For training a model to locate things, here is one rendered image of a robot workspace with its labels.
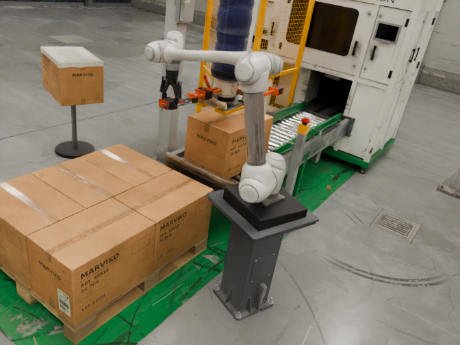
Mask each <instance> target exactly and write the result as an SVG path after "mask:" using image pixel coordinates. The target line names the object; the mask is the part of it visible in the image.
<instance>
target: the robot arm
mask: <svg viewBox="0 0 460 345"><path fill-rule="evenodd" d="M144 55H145V58H146V59H147V60H148V61H150V62H153V63H165V68H166V76H162V83H161V86H160V90H159V91H160V92H161V93H162V98H166V97H167V93H166V91H167V89H168V87H169V85H171V86H172V88H173V91H174V94H175V98H174V103H173V109H174V110H175V109H177V104H178V103H179V99H180V98H181V83H182V82H181V81H178V79H177V78H178V76H179V70H180V68H181V60H183V61H195V62H217V63H225V64H231V65H234V66H235V70H234V73H235V78H236V79H237V81H238V83H239V86H240V90H241V91H242V92H243V93H244V117H245V132H246V160H247V162H246V163H245V164H244V165H243V167H242V174H241V179H240V183H239V193H240V196H241V198H242V199H243V200H244V201H246V202H249V203H261V204H262V205H263V206H264V207H267V206H269V205H270V204H273V203H276V202H278V201H283V200H284V199H285V197H284V196H283V195H281V194H279V190H280V189H281V185H282V183H283V179H284V176H285V171H286V163H285V159H284V158H283V156H282V155H280V154H278V153H273V152H269V153H267V154H266V137H265V114H264V91H265V89H266V86H267V82H268V77H269V76H271V75H278V74H279V73H280V72H281V71H282V70H283V60H282V59H281V58H280V57H279V56H277V55H275V54H272V53H266V52H261V51H194V50H183V35H182V33H180V32H178V31H169V32H168V33H167V35H166V39H165V40H157V41H153V42H150V43H149V44H148V45H147V46H146V47H145V48H144Z"/></svg>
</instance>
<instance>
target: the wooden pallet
mask: <svg viewBox="0 0 460 345"><path fill-rule="evenodd" d="M207 238H208V234H207V235H205V236H204V237H202V238H201V239H200V240H198V241H197V242H195V243H194V244H193V245H191V246H189V247H188V248H187V249H186V250H184V251H182V252H181V253H180V254H178V255H177V256H175V257H173V258H172V259H171V260H170V261H168V262H166V263H165V264H164V265H163V266H161V267H159V268H158V269H157V270H155V271H154V272H152V273H151V274H149V275H148V276H147V277H145V278H143V279H142V280H141V281H139V282H138V283H136V284H135V285H133V286H132V287H131V288H129V289H128V290H126V291H125V292H123V293H122V294H121V295H119V296H117V297H116V298H115V299H114V300H112V301H110V302H109V303H108V304H106V305H105V306H103V307H102V308H100V309H99V310H98V311H96V312H94V313H93V314H92V315H91V316H89V317H87V318H86V319H85V320H83V321H82V322H80V323H79V324H78V325H76V326H73V325H72V324H71V323H70V322H69V321H68V320H67V319H66V318H64V317H63V316H62V315H61V314H59V313H58V312H57V311H56V310H54V308H52V307H51V306H50V305H49V304H48V303H46V302H45V301H44V300H43V299H41V298H40V297H39V295H37V294H36V293H35V292H34V291H32V290H31V289H30V288H29V287H27V286H26V285H25V284H24V283H23V282H22V281H21V280H20V279H18V278H17V277H16V276H14V275H13V274H12V273H11V272H10V271H9V270H8V269H7V268H5V267H4V266H3V265H2V264H0V269H2V271H4V272H5V273H6V274H7V275H8V276H9V277H11V278H12V279H13V280H14V281H16V289H17V294H18V295H19V296H20V297H21V298H23V299H24V300H25V301H26V302H27V303H28V304H30V305H33V304H34V303H36V302H40V303H41V304H42V305H43V306H45V307H46V308H47V309H48V310H49V311H50V312H51V313H52V314H53V315H55V316H56V317H57V318H58V319H60V320H61V321H62V322H63V323H64V335H65V336H66V337H67V338H68V339H69V340H70V341H71V342H72V343H73V344H75V345H76V344H78V343H79V342H80V341H82V340H83V339H84V338H85V337H87V336H89V335H90V334H91V333H92V332H94V331H95V330H97V329H98V328H99V327H101V326H102V325H103V324H105V323H106V322H107V321H108V320H110V319H111V318H113V317H114V316H115V315H117V314H118V313H120V312H121V311H122V310H123V309H125V308H126V307H128V306H129V305H130V304H132V303H133V302H134V301H136V300H137V299H139V298H140V297H141V296H143V295H144V294H146V293H147V292H148V291H149V290H151V289H152V288H154V287H155V286H156V285H157V284H159V283H160V282H162V281H163V280H164V279H165V278H167V277H168V276H170V275H171V274H172V273H174V272H175V271H176V270H178V269H179V268H180V267H182V266H183V265H185V264H186V263H188V262H189V261H190V260H191V259H193V258H194V257H196V256H197V255H198V254H199V253H201V252H202V251H204V250H205V249H206V247H207Z"/></svg>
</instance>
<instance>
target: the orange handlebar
mask: <svg viewBox="0 0 460 345"><path fill-rule="evenodd" d="M217 92H222V89H221V88H220V89H217V90H213V94H215V93H217ZM273 93H274V90H270V91H267V92H265V93H264V96H267V95H269V94H273ZM186 96H188V97H190V100H192V98H196V97H198V98H201V97H203V96H204V95H203V94H199V93H198V92H195V93H193V92H191V93H188V95H186Z"/></svg>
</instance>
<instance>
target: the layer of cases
mask: <svg viewBox="0 0 460 345"><path fill-rule="evenodd" d="M213 191H214V189H212V188H210V187H208V186H206V185H204V184H202V183H199V182H197V181H195V180H193V179H191V178H189V177H187V176H185V175H183V174H181V173H180V172H177V171H176V170H173V169H171V168H169V167H167V166H165V165H163V164H161V163H159V162H156V161H155V160H153V159H151V158H149V157H147V156H145V155H143V154H141V153H139V152H136V151H134V150H132V149H130V148H128V147H126V146H124V145H122V144H117V145H114V146H111V147H108V148H106V149H101V150H99V151H95V152H93V153H89V154H87V155H83V156H81V157H77V158H75V159H71V160H68V161H66V162H62V163H60V164H56V165H54V166H50V167H47V168H43V169H41V170H37V171H35V172H31V174H30V173H29V174H26V175H23V176H20V177H17V178H14V179H11V180H8V181H4V182H2V183H0V264H2V265H3V266H4V267H5V268H7V269H8V270H9V271H10V272H11V273H12V274H13V275H14V276H16V277H17V278H18V279H20V280H21V281H22V282H23V283H24V284H25V285H26V286H27V287H29V288H30V289H31V290H32V291H34V292H35V293H36V294H37V295H39V297H40V298H41V299H43V300H44V301H45V302H46V303H48V304H49V305H50V306H51V307H52V308H54V310H56V311H57V312H58V313H59V314H61V315H62V316H63V317H64V318H66V319H67V320H68V321H69V322H70V323H71V324H72V325H73V326H76V325H78V324H79V323H80V322H82V321H83V320H85V319H86V318H87V317H89V316H91V315H92V314H93V313H94V312H96V311H98V310H99V309H100V308H102V307H103V306H105V305H106V304H108V303H109V302H110V301H112V300H114V299H115V298H116V297H117V296H119V295H121V294H122V293H123V292H125V291H126V290H128V289H129V288H131V287H132V286H133V285H135V284H136V283H138V282H139V281H141V280H142V279H143V278H145V277H147V276H148V275H149V274H151V273H152V272H154V271H155V270H157V269H158V268H159V267H161V266H163V265H164V264H165V263H166V262H168V261H170V260H171V259H172V258H173V257H175V256H177V255H178V254H180V253H181V252H182V251H184V250H186V249H187V248H188V247H189V246H191V245H193V244H194V243H195V242H197V241H198V240H200V239H201V238H202V237H204V236H205V235H207V234H208V229H209V220H210V215H211V210H212V203H211V202H210V201H209V200H208V197H207V193H208V192H213Z"/></svg>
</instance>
